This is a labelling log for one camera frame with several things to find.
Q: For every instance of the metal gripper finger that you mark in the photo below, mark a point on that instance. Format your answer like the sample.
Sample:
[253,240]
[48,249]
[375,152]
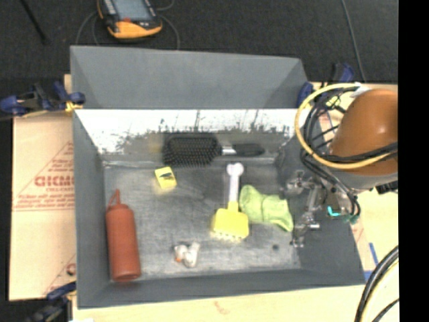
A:
[296,184]
[303,228]

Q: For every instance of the light green cloth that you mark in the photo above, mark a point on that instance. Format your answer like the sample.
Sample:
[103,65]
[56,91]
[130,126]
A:
[268,210]

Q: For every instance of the black hairbrush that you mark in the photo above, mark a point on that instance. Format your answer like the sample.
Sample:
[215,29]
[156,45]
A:
[194,151]

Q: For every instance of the white and orange toy animal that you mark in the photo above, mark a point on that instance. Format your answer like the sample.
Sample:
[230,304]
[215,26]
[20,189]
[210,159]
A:
[187,253]

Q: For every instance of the yellow cube with black mark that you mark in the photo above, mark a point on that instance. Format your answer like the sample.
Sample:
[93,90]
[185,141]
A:
[166,178]

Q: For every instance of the grey metal bin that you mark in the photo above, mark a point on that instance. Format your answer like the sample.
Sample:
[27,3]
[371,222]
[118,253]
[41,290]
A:
[187,86]

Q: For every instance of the red-brown squeeze bottle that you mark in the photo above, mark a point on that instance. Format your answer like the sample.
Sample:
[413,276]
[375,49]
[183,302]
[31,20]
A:
[122,240]

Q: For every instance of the brown cardboard board red print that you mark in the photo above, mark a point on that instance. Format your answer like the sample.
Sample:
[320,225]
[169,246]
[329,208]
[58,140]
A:
[40,220]

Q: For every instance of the black cylinder on white bracket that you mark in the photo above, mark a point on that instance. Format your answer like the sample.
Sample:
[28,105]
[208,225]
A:
[386,188]

